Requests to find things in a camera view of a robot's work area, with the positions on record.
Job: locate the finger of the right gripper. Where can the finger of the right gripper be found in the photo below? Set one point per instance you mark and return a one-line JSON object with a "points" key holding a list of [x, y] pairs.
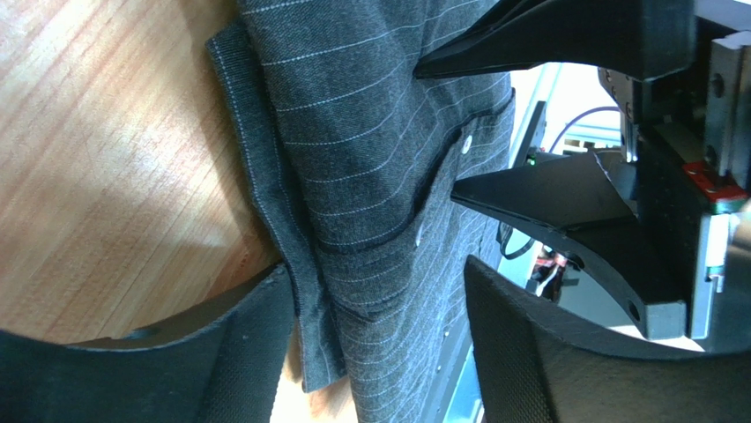
{"points": [[641, 39]]}

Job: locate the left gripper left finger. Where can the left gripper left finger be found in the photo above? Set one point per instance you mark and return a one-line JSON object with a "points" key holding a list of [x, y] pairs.
{"points": [[219, 361]]}

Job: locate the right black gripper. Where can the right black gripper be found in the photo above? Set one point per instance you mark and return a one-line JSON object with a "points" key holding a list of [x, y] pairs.
{"points": [[688, 135]]}

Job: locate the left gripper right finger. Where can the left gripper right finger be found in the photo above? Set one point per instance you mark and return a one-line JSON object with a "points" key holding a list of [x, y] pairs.
{"points": [[537, 362]]}

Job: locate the black pinstriped long sleeve shirt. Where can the black pinstriped long sleeve shirt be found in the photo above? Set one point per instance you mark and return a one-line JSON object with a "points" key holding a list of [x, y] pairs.
{"points": [[351, 161]]}

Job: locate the aluminium rail frame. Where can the aluminium rail frame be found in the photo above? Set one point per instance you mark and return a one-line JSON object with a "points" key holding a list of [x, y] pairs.
{"points": [[561, 107]]}

